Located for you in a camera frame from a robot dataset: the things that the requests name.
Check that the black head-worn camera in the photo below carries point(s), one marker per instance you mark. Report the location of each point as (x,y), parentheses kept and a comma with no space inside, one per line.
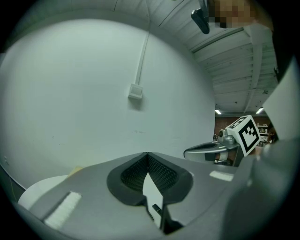
(200,21)

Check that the person's head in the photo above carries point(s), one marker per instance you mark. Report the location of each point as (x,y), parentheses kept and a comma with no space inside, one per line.
(232,11)

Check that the white wall conduit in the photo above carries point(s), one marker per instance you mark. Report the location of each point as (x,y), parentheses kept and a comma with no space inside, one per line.
(143,58)

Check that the long ceiling light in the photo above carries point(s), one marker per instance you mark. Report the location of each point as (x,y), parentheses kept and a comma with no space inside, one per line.
(259,110)
(218,111)

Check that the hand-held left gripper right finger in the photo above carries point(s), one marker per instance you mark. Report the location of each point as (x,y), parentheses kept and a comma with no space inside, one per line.
(171,180)

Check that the white wall box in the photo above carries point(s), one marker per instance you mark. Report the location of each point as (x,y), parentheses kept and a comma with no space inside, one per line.
(136,91)

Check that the person's black shirt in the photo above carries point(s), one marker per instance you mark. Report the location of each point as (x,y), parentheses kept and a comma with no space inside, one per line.
(286,35)

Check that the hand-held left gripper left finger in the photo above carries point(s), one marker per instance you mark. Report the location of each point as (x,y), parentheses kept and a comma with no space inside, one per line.
(126,178)

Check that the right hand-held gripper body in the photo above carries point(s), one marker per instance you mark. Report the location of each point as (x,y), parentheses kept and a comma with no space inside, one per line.
(248,136)

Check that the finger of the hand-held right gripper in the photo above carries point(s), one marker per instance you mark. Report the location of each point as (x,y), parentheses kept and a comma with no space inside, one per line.
(199,150)

